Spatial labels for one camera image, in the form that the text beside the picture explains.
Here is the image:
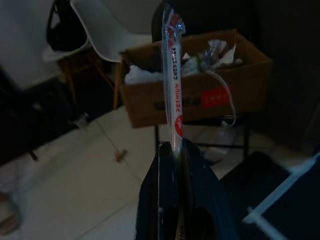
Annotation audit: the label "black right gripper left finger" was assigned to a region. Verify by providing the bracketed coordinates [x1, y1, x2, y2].
[135, 140, 181, 240]

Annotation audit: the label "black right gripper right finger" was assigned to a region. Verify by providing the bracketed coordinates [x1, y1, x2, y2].
[177, 138, 253, 240]

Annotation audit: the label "chopsticks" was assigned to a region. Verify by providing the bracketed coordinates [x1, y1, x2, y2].
[160, 1, 187, 161]

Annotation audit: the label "black metal stand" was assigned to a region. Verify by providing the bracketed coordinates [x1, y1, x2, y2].
[153, 113, 252, 167]

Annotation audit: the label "white plastic bar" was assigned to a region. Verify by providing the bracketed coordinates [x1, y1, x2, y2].
[240, 152, 320, 226]

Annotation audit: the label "brown cardboard box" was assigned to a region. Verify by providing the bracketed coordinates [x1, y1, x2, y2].
[119, 28, 274, 129]

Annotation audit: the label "clear plastic strip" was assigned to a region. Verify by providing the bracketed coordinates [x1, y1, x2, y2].
[206, 69, 238, 128]

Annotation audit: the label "white crumpled tissue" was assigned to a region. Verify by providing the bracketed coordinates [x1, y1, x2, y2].
[124, 64, 165, 84]

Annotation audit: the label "clear crumpled plastic bottle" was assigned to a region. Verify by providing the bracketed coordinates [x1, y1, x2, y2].
[184, 46, 226, 73]

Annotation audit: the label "white crumpled paper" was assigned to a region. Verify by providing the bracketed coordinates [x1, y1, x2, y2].
[207, 38, 244, 66]

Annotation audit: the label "white plastic chair, wooden legs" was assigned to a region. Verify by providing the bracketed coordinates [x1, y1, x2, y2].
[41, 0, 155, 111]

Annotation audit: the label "black bag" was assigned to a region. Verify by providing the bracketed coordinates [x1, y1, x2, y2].
[45, 0, 89, 53]

